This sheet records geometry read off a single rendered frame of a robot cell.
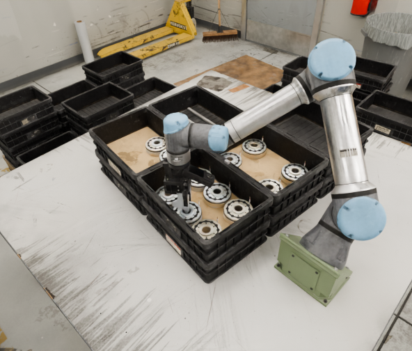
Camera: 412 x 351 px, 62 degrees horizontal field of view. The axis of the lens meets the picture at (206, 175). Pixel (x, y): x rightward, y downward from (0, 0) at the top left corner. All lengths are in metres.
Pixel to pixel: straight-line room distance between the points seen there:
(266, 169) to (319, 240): 0.43
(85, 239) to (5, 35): 3.16
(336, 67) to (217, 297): 0.78
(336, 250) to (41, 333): 1.55
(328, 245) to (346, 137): 0.33
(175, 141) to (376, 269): 0.82
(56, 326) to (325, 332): 1.40
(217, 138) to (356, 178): 0.39
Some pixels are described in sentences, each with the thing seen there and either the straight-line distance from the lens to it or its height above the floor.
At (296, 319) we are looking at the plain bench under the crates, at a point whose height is 0.70.
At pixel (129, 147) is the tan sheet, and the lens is 1.58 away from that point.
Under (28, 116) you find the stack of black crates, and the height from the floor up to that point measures 0.53.
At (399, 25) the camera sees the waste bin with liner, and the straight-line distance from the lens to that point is 3.91.
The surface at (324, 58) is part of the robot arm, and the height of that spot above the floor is 1.37.
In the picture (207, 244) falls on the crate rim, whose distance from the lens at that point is 1.03.
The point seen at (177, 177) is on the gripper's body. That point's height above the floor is 0.99.
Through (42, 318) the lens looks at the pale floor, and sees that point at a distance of 2.16.
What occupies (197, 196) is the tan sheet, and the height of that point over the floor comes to 0.83.
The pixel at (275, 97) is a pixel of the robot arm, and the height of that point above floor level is 1.20.
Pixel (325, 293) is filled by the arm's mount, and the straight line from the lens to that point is 1.19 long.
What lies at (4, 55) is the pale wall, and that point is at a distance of 4.33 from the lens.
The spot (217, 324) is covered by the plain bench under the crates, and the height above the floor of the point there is 0.70.
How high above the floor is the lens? 1.76
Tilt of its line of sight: 42 degrees down
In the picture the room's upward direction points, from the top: 2 degrees counter-clockwise
